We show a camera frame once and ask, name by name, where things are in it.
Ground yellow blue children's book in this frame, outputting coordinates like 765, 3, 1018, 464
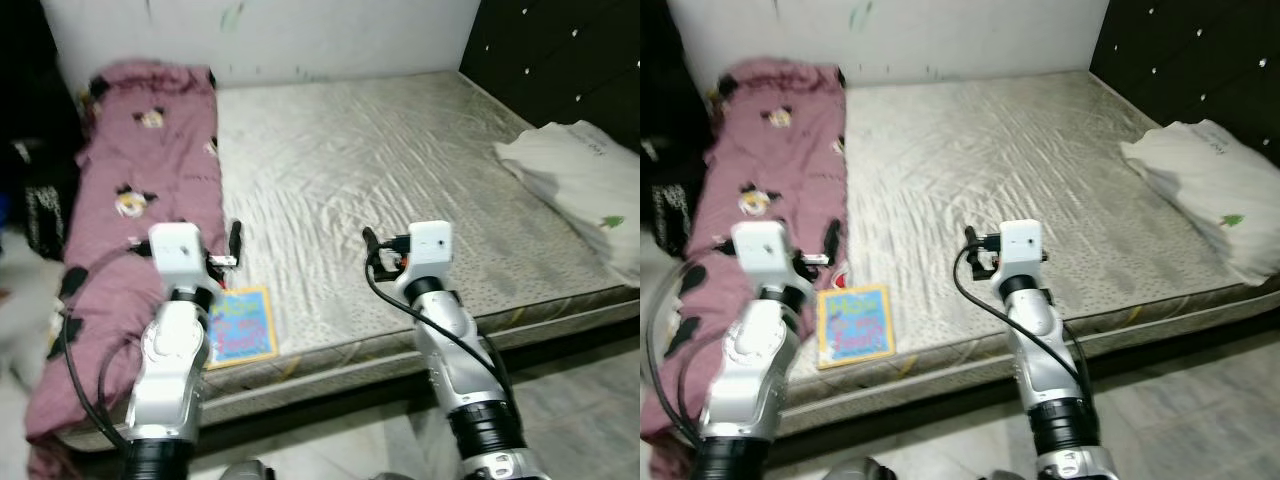
816, 282, 899, 372
204, 284, 280, 372

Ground grey quilted mattress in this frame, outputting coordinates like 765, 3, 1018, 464
690, 66, 1280, 441
58, 68, 641, 453

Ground mauve cartoon print blanket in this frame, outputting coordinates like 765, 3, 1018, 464
22, 58, 229, 480
640, 56, 853, 480

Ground dark bed base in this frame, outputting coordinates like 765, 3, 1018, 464
60, 325, 641, 461
780, 320, 1280, 441

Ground black printed bag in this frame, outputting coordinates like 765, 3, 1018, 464
22, 138, 89, 263
648, 138, 715, 263

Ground white pillow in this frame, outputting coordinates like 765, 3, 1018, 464
492, 119, 641, 291
1118, 118, 1280, 288

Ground black tufted headboard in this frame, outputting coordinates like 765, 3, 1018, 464
459, 0, 641, 153
1087, 0, 1280, 168

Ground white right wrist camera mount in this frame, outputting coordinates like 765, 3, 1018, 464
403, 221, 455, 288
998, 219, 1046, 283

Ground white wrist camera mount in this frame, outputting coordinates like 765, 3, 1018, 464
728, 219, 798, 298
998, 219, 1046, 283
403, 221, 455, 288
146, 221, 208, 298

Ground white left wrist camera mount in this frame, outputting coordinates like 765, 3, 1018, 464
728, 219, 798, 298
146, 221, 208, 298

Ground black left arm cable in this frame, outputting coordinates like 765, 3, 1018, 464
53, 243, 153, 456
645, 255, 738, 451
92, 335, 151, 441

